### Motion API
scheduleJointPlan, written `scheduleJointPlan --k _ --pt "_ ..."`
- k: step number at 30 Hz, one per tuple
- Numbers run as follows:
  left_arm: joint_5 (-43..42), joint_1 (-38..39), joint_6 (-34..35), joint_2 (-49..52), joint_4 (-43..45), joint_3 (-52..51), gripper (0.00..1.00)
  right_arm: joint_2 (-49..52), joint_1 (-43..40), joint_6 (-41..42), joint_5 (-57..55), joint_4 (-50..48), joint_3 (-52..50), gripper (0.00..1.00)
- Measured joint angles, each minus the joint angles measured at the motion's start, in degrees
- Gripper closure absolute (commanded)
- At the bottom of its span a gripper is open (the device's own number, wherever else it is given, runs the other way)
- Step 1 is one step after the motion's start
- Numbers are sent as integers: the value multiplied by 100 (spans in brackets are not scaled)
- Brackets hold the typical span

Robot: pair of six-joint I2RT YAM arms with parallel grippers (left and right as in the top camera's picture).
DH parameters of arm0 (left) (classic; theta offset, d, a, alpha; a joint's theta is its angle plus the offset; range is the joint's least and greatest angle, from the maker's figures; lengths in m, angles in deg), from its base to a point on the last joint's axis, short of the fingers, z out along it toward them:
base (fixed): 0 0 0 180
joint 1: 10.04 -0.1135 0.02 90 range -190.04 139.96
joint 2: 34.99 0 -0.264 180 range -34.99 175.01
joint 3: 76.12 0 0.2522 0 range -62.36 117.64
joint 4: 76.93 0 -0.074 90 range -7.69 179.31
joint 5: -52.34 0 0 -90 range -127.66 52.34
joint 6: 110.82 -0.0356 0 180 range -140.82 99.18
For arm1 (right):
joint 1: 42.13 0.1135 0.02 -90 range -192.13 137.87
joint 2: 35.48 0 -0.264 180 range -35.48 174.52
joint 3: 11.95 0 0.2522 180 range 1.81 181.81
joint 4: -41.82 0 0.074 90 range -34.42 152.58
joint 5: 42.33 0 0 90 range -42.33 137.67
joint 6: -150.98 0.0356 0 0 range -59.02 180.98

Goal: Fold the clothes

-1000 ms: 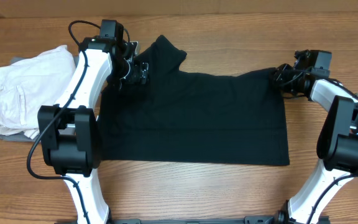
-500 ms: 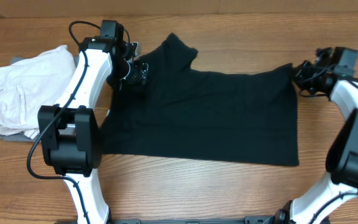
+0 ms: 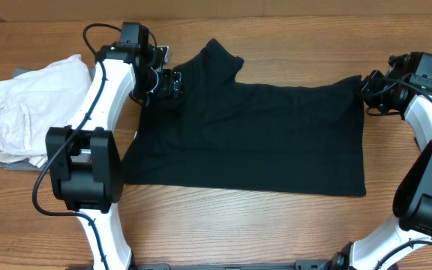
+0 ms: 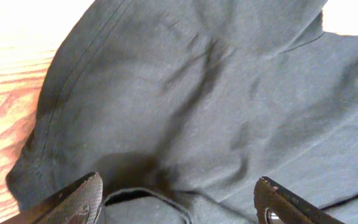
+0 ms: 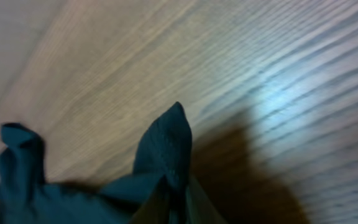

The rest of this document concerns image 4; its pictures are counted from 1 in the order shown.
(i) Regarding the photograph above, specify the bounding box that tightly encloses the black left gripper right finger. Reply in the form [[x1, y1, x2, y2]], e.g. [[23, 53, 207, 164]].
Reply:
[[254, 176, 344, 224]]

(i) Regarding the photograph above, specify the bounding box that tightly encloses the black t-shirt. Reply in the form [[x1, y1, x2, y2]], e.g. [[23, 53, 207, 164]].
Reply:
[[6, 0, 358, 223]]

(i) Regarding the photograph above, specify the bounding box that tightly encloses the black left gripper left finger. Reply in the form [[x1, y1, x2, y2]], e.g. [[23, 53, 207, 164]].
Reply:
[[1, 172, 103, 224]]

